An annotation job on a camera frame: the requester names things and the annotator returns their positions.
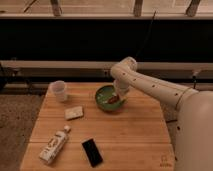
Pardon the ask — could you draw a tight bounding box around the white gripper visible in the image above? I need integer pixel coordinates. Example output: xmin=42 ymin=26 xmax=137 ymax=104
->
xmin=113 ymin=80 xmax=129 ymax=100

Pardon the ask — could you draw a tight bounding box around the black smartphone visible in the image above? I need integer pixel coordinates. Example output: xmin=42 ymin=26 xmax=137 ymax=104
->
xmin=82 ymin=139 xmax=103 ymax=167

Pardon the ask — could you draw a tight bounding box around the clear plastic cup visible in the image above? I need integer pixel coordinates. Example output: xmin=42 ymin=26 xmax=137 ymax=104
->
xmin=50 ymin=80 xmax=68 ymax=102

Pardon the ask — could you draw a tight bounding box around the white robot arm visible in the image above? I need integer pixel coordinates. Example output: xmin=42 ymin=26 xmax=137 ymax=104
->
xmin=110 ymin=57 xmax=213 ymax=171

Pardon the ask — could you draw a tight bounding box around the black hanging cable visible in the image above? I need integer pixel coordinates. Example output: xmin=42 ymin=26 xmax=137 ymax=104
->
xmin=133 ymin=9 xmax=158 ymax=63

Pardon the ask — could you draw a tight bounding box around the white plastic bottle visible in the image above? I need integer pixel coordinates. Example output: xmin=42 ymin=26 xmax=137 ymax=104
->
xmin=39 ymin=125 xmax=71 ymax=165

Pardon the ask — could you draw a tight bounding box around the white sponge block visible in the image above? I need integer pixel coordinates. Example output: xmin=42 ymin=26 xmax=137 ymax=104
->
xmin=65 ymin=106 xmax=84 ymax=120

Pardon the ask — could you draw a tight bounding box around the green ceramic bowl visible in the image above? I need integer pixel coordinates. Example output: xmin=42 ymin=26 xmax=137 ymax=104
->
xmin=95 ymin=85 xmax=125 ymax=112

